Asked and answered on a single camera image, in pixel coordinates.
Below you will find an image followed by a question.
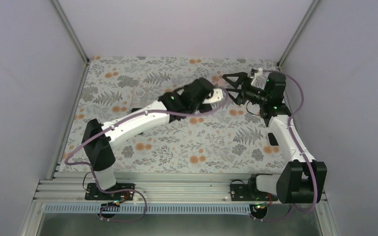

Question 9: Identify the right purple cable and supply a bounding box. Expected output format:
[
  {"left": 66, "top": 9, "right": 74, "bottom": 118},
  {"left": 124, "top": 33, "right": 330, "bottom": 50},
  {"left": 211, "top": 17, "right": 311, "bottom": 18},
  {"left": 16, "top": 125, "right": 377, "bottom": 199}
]
[{"left": 250, "top": 69, "right": 318, "bottom": 223}]

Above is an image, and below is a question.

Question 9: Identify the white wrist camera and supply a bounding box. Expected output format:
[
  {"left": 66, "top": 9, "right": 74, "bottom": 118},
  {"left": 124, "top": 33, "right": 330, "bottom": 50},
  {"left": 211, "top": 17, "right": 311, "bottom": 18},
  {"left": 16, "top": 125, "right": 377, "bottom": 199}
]
[
  {"left": 250, "top": 67, "right": 263, "bottom": 86},
  {"left": 202, "top": 88, "right": 224, "bottom": 104}
]

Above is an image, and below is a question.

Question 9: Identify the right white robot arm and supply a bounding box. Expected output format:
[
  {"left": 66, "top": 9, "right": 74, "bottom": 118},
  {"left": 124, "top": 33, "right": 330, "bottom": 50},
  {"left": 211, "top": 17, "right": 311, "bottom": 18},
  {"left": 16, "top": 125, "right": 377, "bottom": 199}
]
[{"left": 223, "top": 69, "right": 327, "bottom": 205}]

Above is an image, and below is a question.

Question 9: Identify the purple cable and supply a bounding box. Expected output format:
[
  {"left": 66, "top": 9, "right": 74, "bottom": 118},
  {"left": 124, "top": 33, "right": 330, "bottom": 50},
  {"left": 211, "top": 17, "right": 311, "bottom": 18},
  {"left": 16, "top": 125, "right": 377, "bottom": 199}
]
[
  {"left": 63, "top": 89, "right": 230, "bottom": 223},
  {"left": 250, "top": 69, "right": 318, "bottom": 223}
]

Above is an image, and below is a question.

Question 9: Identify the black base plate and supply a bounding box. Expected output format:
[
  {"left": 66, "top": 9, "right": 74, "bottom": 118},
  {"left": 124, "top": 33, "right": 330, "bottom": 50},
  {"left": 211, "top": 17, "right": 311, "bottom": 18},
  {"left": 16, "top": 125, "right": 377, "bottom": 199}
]
[
  {"left": 229, "top": 183, "right": 279, "bottom": 202},
  {"left": 84, "top": 183, "right": 135, "bottom": 201}
]

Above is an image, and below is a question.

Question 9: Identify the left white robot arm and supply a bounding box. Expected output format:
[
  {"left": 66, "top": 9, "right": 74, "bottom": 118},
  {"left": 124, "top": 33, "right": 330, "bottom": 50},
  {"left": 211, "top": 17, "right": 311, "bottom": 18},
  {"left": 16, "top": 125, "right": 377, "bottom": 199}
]
[{"left": 82, "top": 78, "right": 223, "bottom": 199}]

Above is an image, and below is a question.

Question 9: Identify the black phone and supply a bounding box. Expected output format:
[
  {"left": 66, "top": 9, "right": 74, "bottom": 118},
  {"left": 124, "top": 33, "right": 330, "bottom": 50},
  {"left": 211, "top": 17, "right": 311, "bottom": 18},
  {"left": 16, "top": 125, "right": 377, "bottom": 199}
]
[
  {"left": 267, "top": 132, "right": 279, "bottom": 146},
  {"left": 198, "top": 104, "right": 213, "bottom": 114}
]

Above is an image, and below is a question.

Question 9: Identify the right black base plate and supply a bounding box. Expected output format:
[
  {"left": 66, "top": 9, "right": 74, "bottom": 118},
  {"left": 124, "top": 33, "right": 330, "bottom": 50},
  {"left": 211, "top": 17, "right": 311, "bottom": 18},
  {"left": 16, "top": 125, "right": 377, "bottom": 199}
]
[{"left": 229, "top": 183, "right": 279, "bottom": 202}]

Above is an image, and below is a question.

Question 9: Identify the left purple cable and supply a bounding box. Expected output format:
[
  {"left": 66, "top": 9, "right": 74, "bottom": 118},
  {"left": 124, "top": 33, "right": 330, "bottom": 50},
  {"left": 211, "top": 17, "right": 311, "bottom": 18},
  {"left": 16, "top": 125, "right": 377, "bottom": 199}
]
[{"left": 63, "top": 89, "right": 230, "bottom": 223}]

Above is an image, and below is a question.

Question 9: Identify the aluminium rail frame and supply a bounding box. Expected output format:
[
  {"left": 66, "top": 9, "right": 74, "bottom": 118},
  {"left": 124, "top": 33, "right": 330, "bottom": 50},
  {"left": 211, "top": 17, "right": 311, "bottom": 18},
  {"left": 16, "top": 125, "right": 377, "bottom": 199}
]
[{"left": 21, "top": 172, "right": 338, "bottom": 236}]

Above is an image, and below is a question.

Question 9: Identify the grey slotted cable duct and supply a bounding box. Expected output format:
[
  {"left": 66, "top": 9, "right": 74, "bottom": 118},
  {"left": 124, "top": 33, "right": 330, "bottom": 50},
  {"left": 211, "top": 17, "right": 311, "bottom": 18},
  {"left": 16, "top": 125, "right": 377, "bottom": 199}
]
[{"left": 43, "top": 203, "right": 250, "bottom": 215}]

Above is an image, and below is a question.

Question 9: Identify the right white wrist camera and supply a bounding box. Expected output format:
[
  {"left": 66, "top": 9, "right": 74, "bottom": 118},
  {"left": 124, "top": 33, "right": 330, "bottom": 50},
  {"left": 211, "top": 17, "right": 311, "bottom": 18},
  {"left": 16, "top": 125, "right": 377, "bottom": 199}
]
[{"left": 250, "top": 67, "right": 263, "bottom": 86}]

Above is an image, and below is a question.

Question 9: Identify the floral table mat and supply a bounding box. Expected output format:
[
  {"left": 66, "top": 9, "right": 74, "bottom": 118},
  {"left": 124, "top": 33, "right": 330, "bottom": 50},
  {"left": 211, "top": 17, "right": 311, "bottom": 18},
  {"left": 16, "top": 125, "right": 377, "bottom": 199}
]
[{"left": 60, "top": 56, "right": 285, "bottom": 174}]

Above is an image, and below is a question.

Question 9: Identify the clear phone case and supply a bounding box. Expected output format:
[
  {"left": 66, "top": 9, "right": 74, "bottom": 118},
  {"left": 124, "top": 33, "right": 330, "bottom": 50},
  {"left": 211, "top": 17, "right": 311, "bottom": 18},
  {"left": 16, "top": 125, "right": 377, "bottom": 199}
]
[{"left": 131, "top": 87, "right": 150, "bottom": 108}]

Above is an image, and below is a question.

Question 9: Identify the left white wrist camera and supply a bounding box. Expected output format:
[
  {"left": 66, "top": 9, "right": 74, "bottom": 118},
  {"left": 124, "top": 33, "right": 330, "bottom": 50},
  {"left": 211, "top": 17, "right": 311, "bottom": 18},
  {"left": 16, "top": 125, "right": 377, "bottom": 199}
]
[{"left": 202, "top": 88, "right": 224, "bottom": 104}]

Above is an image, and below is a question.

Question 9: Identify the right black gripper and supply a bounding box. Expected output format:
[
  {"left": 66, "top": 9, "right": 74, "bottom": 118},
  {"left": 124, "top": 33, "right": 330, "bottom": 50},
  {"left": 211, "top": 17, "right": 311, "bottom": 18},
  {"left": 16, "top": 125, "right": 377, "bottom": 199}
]
[{"left": 222, "top": 72, "right": 268, "bottom": 105}]

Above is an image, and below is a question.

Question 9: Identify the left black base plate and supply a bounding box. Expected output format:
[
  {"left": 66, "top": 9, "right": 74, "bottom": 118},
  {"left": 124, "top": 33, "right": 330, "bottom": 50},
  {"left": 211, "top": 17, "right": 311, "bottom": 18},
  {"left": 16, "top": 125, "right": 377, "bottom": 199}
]
[{"left": 84, "top": 183, "right": 135, "bottom": 201}]

